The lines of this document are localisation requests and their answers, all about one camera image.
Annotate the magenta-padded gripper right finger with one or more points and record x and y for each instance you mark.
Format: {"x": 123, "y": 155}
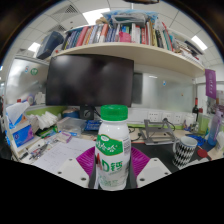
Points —
{"x": 141, "y": 161}

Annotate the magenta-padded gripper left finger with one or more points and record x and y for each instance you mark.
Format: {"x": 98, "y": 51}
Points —
{"x": 85, "y": 161}

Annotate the white green-capped drink bottle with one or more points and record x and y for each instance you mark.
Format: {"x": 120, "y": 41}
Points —
{"x": 112, "y": 153}

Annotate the black red-edged desk mat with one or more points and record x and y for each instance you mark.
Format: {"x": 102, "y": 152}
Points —
{"x": 156, "y": 153}

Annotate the white printed paper sheet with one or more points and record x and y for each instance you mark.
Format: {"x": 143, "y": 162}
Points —
{"x": 63, "y": 153}

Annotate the grey metal laptop stand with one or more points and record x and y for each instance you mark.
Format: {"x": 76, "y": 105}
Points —
{"x": 156, "y": 135}

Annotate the small blue box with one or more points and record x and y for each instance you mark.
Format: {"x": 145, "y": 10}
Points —
{"x": 91, "y": 125}

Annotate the clear plastic box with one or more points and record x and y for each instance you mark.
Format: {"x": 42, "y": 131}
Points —
{"x": 70, "y": 125}

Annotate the black white checkered mug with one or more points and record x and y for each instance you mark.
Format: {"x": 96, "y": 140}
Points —
{"x": 182, "y": 153}

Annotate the flat round red coaster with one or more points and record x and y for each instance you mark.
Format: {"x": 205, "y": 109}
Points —
{"x": 202, "y": 153}

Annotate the white round jar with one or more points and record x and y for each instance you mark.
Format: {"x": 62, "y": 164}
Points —
{"x": 189, "y": 120}

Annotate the blue white tissue box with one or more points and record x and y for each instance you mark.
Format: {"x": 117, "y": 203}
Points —
{"x": 21, "y": 133}

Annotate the black computer monitor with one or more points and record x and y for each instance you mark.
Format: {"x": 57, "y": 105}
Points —
{"x": 90, "y": 80}

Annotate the purple hanging pennant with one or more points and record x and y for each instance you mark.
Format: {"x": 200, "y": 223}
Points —
{"x": 210, "y": 83}

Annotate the white wall socket row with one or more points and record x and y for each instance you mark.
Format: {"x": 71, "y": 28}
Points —
{"x": 155, "y": 116}

